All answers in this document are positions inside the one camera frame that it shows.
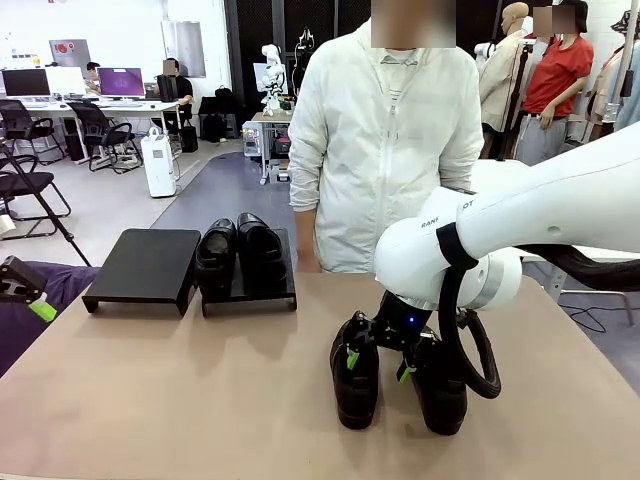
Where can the white air purifier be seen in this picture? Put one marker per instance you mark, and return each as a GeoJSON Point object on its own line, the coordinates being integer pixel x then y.
{"type": "Point", "coordinates": [159, 170]}

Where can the monitor with purple screen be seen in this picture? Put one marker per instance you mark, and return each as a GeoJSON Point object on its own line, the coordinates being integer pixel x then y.
{"type": "Point", "coordinates": [120, 81]}

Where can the seated person in black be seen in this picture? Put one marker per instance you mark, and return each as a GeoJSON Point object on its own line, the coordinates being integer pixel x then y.
{"type": "Point", "coordinates": [182, 92]}

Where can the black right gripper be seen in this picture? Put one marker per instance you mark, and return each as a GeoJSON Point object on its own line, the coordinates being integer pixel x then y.
{"type": "Point", "coordinates": [400, 325]}

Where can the cart with computer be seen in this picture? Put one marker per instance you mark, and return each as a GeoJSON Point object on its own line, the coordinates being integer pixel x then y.
{"type": "Point", "coordinates": [265, 145]}

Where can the black tripod stand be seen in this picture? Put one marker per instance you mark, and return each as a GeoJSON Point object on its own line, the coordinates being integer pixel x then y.
{"type": "Point", "coordinates": [60, 225]}

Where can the black backpack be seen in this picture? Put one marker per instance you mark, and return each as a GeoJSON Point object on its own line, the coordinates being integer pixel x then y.
{"type": "Point", "coordinates": [225, 102]}

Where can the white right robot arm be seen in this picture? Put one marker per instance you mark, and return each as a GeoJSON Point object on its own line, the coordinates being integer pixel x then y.
{"type": "Point", "coordinates": [550, 200]}

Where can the black bin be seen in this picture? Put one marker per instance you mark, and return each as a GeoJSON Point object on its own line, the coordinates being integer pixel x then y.
{"type": "Point", "coordinates": [189, 140]}

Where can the black mesh office chair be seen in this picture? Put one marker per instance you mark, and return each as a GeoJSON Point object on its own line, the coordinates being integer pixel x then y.
{"type": "Point", "coordinates": [122, 145]}
{"type": "Point", "coordinates": [22, 125]}
{"type": "Point", "coordinates": [95, 125]}

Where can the black computer tower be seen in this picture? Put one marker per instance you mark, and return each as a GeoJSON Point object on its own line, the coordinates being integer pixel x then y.
{"type": "Point", "coordinates": [165, 89]}

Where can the black folding chair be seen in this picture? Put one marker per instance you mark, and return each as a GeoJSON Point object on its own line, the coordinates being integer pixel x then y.
{"type": "Point", "coordinates": [25, 180]}

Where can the person in white jacket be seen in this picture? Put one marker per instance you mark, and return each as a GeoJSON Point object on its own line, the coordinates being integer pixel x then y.
{"type": "Point", "coordinates": [380, 150]}

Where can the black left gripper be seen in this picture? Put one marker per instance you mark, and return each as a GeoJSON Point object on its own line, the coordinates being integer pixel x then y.
{"type": "Point", "coordinates": [17, 280]}

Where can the mannequin in beige coat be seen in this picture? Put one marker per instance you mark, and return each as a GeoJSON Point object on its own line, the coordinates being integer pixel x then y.
{"type": "Point", "coordinates": [505, 85]}

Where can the white office desk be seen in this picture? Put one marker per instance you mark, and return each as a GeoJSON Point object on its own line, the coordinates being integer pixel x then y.
{"type": "Point", "coordinates": [150, 106]}

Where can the person's right hand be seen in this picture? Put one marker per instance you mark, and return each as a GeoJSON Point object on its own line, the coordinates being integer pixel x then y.
{"type": "Point", "coordinates": [309, 255]}

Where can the purple beanbag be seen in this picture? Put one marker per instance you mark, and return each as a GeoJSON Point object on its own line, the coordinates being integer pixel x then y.
{"type": "Point", "coordinates": [70, 285]}

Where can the black loafer shoe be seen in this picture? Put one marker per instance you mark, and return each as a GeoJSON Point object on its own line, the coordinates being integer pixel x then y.
{"type": "Point", "coordinates": [260, 250]}
{"type": "Point", "coordinates": [215, 260]}

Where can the person's right forearm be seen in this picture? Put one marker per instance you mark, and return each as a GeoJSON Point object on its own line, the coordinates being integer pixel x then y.
{"type": "Point", "coordinates": [305, 222]}

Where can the grey metallic board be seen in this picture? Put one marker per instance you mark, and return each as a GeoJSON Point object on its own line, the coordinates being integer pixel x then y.
{"type": "Point", "coordinates": [184, 50]}

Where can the black computer monitor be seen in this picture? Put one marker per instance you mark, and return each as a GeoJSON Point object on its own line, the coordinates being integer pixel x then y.
{"type": "Point", "coordinates": [25, 82]}

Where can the figure in red t-shirt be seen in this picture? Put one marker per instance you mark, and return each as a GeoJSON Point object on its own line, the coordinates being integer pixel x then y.
{"type": "Point", "coordinates": [557, 75]}

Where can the seated person at desk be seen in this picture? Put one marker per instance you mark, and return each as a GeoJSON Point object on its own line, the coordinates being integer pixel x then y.
{"type": "Point", "coordinates": [92, 80]}

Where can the black shoe stand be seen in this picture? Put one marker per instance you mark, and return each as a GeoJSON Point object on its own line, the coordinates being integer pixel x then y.
{"type": "Point", "coordinates": [265, 300]}
{"type": "Point", "coordinates": [145, 265]}

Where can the black bags pile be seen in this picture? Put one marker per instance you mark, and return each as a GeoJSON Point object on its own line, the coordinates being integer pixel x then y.
{"type": "Point", "coordinates": [214, 127]}

